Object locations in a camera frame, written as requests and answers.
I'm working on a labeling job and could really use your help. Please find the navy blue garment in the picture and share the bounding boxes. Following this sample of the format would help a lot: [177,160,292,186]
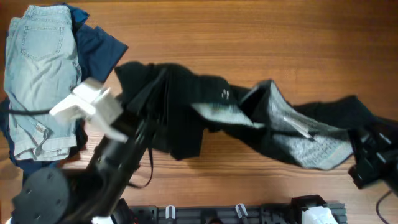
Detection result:
[1,3,128,182]

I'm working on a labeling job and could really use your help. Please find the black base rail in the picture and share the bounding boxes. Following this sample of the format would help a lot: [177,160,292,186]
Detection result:
[118,202,346,224]

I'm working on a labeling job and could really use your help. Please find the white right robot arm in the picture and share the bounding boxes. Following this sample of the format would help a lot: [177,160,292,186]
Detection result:
[283,120,397,195]

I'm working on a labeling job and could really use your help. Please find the black shorts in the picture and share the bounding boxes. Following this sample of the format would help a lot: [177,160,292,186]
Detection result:
[119,62,375,167]

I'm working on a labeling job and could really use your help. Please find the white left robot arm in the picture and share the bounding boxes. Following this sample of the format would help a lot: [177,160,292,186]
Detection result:
[8,78,159,224]

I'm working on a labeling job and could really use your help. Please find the light blue denim shorts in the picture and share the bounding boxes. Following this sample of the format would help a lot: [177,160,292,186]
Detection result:
[4,5,81,161]

